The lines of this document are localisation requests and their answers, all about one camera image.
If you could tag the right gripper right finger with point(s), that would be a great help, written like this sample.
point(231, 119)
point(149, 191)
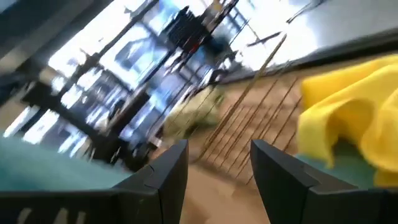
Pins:
point(280, 180)

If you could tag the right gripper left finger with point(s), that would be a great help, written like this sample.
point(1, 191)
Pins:
point(168, 174)

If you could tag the pale green microfiber towel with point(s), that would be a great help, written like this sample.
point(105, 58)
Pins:
point(196, 115)

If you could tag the light blue microfiber towel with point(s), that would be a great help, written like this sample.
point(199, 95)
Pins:
point(46, 168)

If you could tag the teal blue microfiber towel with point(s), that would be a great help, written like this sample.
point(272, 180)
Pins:
point(345, 169)

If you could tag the yellow microfiber towel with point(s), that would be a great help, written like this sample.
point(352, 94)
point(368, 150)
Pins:
point(351, 102)

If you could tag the large window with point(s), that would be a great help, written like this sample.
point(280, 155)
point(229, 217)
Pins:
point(93, 37)

